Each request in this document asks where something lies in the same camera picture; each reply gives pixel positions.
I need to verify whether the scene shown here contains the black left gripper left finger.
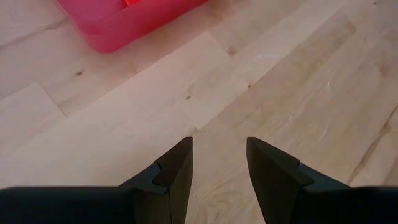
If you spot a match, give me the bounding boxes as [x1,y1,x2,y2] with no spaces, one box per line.
[0,136,193,224]

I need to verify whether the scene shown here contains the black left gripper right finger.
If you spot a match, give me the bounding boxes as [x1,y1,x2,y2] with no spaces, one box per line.
[246,136,398,224]

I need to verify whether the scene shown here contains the pink plastic bin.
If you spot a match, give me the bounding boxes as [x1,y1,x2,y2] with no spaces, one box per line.
[57,0,210,54]

